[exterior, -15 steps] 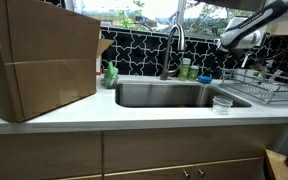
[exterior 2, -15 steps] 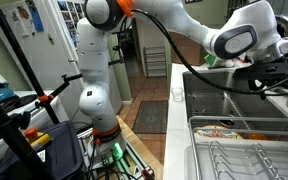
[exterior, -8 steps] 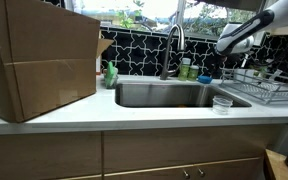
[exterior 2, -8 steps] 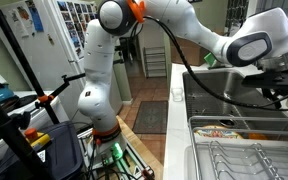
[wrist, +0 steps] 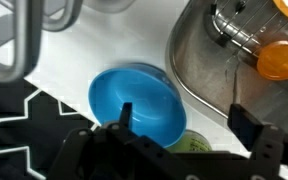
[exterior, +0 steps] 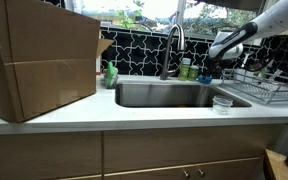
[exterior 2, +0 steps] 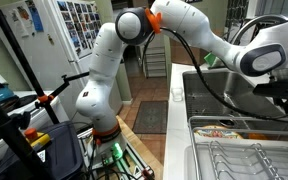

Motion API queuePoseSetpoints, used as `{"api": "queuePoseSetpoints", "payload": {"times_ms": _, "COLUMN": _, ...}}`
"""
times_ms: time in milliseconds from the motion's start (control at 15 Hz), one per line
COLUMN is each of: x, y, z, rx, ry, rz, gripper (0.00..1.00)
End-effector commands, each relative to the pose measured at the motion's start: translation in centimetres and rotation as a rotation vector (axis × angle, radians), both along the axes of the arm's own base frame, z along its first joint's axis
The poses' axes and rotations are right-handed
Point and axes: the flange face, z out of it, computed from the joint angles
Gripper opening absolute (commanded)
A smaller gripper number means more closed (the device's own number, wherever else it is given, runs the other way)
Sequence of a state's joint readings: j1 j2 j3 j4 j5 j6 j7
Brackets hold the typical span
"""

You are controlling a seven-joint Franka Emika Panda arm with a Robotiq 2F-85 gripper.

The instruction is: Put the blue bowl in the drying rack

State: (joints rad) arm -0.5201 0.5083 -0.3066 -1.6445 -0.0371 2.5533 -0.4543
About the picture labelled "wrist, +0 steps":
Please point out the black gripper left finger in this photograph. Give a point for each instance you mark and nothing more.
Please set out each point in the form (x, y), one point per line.
(125, 115)

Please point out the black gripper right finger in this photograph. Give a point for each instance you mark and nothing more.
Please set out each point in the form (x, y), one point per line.
(247, 126)

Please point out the blue plastic bowl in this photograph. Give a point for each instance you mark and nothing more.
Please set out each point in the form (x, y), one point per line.
(144, 96)

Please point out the short green soap bottle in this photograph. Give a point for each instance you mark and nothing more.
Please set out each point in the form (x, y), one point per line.
(194, 144)

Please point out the stainless steel sink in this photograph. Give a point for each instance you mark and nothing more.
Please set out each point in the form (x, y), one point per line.
(204, 66)

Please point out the orange plastic cup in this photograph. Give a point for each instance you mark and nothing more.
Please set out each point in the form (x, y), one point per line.
(280, 60)

